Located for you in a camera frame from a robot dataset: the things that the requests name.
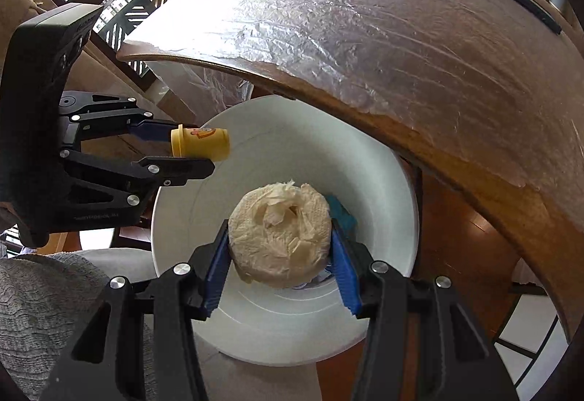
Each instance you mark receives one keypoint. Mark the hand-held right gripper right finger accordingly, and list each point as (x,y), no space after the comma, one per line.
(346,273)

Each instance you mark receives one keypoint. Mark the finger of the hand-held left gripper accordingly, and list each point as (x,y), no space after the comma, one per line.
(153,130)
(182,168)

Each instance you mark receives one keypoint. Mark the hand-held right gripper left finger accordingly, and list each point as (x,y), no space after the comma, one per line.
(214,273)

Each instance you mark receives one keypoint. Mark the small yellow bottle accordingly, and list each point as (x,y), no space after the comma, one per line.
(205,145)

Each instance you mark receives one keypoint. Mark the cream tissue paper roll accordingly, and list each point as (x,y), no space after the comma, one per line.
(278,246)

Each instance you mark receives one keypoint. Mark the white plastic bin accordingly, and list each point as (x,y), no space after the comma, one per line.
(273,141)

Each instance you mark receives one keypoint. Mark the clear plastic bag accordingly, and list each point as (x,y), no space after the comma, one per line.
(205,81)

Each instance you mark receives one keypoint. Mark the grey knit cloth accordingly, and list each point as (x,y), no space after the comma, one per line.
(36,314)

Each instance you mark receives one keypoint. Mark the white panelled partition screen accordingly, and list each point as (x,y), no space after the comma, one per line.
(529,323)

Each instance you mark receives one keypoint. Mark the wooden table with plastic cover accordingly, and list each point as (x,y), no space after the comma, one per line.
(365,40)

